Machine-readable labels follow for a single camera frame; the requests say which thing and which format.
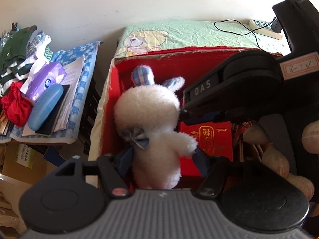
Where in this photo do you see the beige plush bear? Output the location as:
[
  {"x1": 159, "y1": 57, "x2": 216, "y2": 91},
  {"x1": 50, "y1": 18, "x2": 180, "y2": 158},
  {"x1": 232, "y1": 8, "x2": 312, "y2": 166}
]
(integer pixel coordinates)
[{"x1": 243, "y1": 121, "x2": 318, "y2": 203}]

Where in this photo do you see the white plush rabbit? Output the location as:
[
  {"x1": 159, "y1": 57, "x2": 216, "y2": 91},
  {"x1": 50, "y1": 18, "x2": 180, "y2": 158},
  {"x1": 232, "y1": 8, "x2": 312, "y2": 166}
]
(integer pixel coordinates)
[{"x1": 114, "y1": 65, "x2": 197, "y2": 190}]

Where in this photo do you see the red cardboard box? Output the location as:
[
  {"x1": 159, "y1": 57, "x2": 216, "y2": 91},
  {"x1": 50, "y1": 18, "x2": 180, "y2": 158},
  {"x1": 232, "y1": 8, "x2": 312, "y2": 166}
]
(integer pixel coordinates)
[{"x1": 98, "y1": 46, "x2": 319, "y2": 192}]

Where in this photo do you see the red envelope packet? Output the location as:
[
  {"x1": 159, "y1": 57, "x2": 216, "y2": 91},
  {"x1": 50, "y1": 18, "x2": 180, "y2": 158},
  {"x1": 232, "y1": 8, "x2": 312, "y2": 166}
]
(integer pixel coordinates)
[{"x1": 178, "y1": 122, "x2": 233, "y2": 161}]

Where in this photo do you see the white power strip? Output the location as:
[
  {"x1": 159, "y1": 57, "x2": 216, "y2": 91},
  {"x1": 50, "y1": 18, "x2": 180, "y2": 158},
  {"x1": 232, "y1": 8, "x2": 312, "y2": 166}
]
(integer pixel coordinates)
[{"x1": 249, "y1": 19, "x2": 282, "y2": 40}]

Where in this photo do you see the black charger adapter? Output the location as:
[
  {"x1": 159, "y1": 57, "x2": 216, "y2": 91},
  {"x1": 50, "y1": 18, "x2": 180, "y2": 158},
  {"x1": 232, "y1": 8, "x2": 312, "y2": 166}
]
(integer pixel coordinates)
[{"x1": 271, "y1": 18, "x2": 282, "y2": 33}]

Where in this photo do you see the blue glasses case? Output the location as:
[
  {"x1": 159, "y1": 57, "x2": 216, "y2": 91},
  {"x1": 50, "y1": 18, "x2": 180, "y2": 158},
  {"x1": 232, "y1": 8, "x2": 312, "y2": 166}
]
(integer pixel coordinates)
[{"x1": 27, "y1": 84, "x2": 64, "y2": 132}]

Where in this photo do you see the red cloth bag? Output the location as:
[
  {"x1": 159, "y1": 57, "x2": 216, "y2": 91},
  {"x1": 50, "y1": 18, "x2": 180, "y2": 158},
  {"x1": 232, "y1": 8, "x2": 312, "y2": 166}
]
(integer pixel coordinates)
[{"x1": 1, "y1": 81, "x2": 32, "y2": 127}]

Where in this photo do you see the purple tissue pack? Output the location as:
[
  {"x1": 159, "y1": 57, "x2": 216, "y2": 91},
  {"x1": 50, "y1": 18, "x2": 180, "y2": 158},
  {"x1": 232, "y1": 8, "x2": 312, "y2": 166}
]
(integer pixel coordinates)
[{"x1": 20, "y1": 62, "x2": 66, "y2": 104}]

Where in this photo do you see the blue checkered cloth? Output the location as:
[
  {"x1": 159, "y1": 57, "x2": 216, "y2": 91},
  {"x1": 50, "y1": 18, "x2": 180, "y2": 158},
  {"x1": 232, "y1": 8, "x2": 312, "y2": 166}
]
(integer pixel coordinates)
[{"x1": 1, "y1": 40, "x2": 103, "y2": 144}]

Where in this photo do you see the green bear print bedsheet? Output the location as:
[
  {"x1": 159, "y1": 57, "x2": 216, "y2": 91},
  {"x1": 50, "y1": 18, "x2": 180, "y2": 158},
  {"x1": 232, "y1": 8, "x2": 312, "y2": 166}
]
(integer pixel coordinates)
[{"x1": 115, "y1": 20, "x2": 290, "y2": 57}]

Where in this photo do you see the green striped clothing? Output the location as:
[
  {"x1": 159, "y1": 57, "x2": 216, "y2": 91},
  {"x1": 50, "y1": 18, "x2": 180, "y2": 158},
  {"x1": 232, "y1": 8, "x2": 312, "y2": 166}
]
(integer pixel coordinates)
[{"x1": 1, "y1": 25, "x2": 37, "y2": 97}]

